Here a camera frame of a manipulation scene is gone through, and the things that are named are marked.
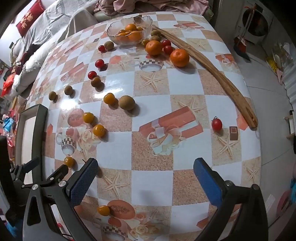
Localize black-framed white tray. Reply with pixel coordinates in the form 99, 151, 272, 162
15, 104, 49, 186

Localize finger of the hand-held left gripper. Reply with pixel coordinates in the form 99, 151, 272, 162
10, 157, 40, 186
46, 165, 69, 184

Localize grey striped blanket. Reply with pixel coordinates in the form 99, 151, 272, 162
23, 0, 97, 47

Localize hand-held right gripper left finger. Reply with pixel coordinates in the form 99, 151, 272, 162
23, 158, 99, 241

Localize clear glass bowl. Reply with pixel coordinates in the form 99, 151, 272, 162
106, 15, 153, 45

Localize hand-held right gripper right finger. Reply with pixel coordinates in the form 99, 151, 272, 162
194, 158, 270, 241

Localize dark red clothes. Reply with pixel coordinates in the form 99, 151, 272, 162
14, 44, 38, 72

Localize beige cloth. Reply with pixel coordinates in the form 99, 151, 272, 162
67, 11, 99, 40

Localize large brown round fruit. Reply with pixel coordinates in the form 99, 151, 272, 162
118, 95, 136, 111

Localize white quilt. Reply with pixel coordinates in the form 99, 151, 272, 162
9, 30, 60, 93

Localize long curved wooden stick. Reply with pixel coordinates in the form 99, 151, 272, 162
151, 24, 258, 130

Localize pile of colourful packets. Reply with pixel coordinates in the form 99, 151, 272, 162
0, 70, 26, 151

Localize red embroidered pillow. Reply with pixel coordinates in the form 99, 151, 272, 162
16, 0, 45, 37

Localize pink clothes pile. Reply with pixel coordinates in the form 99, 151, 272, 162
94, 0, 210, 15

